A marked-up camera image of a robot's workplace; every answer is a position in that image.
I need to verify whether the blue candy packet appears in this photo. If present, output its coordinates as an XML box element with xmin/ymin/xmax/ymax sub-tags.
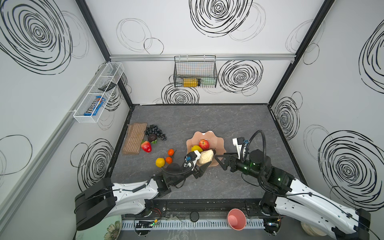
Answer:
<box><xmin>84</xmin><ymin>96</ymin><xmax>105</xmax><ymax>116</ymax></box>

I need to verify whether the green item in basket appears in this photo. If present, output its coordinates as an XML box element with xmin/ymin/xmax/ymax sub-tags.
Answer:
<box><xmin>199</xmin><ymin>77</ymin><xmax>217</xmax><ymax>88</ymax></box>

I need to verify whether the orange tangerine lower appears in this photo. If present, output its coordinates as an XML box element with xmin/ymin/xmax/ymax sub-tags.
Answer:
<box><xmin>166</xmin><ymin>157</ymin><xmax>173</xmax><ymax>164</ymax></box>

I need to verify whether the dark brown mangosteen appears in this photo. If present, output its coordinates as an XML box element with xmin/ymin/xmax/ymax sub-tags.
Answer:
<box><xmin>148</xmin><ymin>134</ymin><xmax>158</xmax><ymax>144</ymax></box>

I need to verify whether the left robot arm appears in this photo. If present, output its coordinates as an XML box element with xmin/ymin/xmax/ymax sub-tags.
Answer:
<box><xmin>74</xmin><ymin>151</ymin><xmax>211</xmax><ymax>231</ymax></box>

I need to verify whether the aluminium wall rail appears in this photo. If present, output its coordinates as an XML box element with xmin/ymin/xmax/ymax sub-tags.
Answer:
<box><xmin>110</xmin><ymin>54</ymin><xmax>296</xmax><ymax>62</ymax></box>

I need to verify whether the black wire basket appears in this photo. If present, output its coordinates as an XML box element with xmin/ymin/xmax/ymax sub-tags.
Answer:
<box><xmin>173</xmin><ymin>60</ymin><xmax>218</xmax><ymax>88</ymax></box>

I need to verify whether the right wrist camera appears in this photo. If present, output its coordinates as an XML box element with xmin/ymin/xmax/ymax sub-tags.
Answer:
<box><xmin>233</xmin><ymin>137</ymin><xmax>249</xmax><ymax>162</ymax></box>

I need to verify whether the red crinkled fruit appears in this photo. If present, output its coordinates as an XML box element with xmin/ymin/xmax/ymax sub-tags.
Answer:
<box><xmin>199</xmin><ymin>139</ymin><xmax>210</xmax><ymax>151</ymax></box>

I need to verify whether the yellow lemon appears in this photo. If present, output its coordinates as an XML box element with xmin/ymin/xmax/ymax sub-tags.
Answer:
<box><xmin>191</xmin><ymin>145</ymin><xmax>203</xmax><ymax>153</ymax></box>

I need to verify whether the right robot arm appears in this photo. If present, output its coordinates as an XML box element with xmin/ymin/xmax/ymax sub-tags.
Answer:
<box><xmin>215</xmin><ymin>150</ymin><xmax>371</xmax><ymax>240</ymax></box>

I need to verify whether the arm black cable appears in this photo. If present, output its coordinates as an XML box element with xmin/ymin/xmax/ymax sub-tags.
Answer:
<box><xmin>161</xmin><ymin>155</ymin><xmax>196</xmax><ymax>178</ymax></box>
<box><xmin>241</xmin><ymin>129</ymin><xmax>268</xmax><ymax>164</ymax></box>

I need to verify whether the pink cup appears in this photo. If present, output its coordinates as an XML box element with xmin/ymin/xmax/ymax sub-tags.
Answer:
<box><xmin>227</xmin><ymin>209</ymin><xmax>247</xmax><ymax>231</ymax></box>

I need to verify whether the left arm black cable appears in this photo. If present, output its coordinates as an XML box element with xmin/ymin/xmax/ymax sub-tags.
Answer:
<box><xmin>161</xmin><ymin>155</ymin><xmax>196</xmax><ymax>178</ymax></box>

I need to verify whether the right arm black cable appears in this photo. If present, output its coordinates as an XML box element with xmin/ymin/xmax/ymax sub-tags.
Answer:
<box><xmin>241</xmin><ymin>129</ymin><xmax>268</xmax><ymax>164</ymax></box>

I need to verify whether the dark grape bunch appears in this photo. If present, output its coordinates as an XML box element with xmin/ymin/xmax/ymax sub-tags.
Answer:
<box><xmin>144</xmin><ymin>125</ymin><xmax>167</xmax><ymax>141</ymax></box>

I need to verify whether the black round knob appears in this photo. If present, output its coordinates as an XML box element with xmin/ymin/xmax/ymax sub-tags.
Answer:
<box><xmin>190</xmin><ymin>211</ymin><xmax>200</xmax><ymax>223</ymax></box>

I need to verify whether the beige pale fruit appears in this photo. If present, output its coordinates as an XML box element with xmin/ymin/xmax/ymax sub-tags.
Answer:
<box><xmin>198</xmin><ymin>150</ymin><xmax>210</xmax><ymax>165</ymax></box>

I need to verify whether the red green apple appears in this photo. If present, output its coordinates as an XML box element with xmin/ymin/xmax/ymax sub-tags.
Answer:
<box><xmin>141</xmin><ymin>141</ymin><xmax>152</xmax><ymax>153</ymax></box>

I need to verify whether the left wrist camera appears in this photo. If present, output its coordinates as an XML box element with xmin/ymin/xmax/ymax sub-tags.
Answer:
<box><xmin>183</xmin><ymin>150</ymin><xmax>201</xmax><ymax>169</ymax></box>

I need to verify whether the white wire shelf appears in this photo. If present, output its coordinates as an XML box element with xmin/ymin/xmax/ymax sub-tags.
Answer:
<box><xmin>73</xmin><ymin>62</ymin><xmax>124</xmax><ymax>124</ymax></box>

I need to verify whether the white slotted cable duct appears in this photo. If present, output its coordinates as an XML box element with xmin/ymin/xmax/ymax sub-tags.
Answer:
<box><xmin>122</xmin><ymin>219</ymin><xmax>265</xmax><ymax>231</ymax></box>

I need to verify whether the black remote control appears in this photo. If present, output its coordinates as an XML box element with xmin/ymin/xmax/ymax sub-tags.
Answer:
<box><xmin>98</xmin><ymin>82</ymin><xmax>117</xmax><ymax>93</ymax></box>

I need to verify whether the green floral plate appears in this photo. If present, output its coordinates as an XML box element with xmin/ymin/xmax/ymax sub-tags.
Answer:
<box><xmin>74</xmin><ymin>216</ymin><xmax>122</xmax><ymax>240</ymax></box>

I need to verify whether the orange tangerine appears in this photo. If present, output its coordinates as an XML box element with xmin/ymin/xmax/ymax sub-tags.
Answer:
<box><xmin>166</xmin><ymin>157</ymin><xmax>173</xmax><ymax>164</ymax></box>
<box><xmin>168</xmin><ymin>149</ymin><xmax>175</xmax><ymax>157</ymax></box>

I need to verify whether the small yellow fruit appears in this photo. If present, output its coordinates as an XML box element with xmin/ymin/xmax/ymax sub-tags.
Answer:
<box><xmin>155</xmin><ymin>158</ymin><xmax>166</xmax><ymax>168</ymax></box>

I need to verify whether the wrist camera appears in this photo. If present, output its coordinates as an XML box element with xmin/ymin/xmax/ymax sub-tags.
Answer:
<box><xmin>233</xmin><ymin>137</ymin><xmax>249</xmax><ymax>162</ymax></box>
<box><xmin>183</xmin><ymin>150</ymin><xmax>201</xmax><ymax>169</ymax></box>

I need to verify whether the pink wavy fruit bowl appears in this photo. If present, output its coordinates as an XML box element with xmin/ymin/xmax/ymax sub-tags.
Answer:
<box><xmin>186</xmin><ymin>131</ymin><xmax>227</xmax><ymax>156</ymax></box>

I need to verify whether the brown woven mat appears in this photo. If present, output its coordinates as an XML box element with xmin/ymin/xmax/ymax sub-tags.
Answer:
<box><xmin>122</xmin><ymin>123</ymin><xmax>148</xmax><ymax>155</ymax></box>

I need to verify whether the yellow bottle in basket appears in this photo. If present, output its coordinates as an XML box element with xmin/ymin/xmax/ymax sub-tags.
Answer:
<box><xmin>183</xmin><ymin>78</ymin><xmax>200</xmax><ymax>88</ymax></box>

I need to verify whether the orange tangerine upper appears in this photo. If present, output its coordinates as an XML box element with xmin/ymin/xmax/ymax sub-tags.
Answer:
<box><xmin>168</xmin><ymin>149</ymin><xmax>175</xmax><ymax>157</ymax></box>

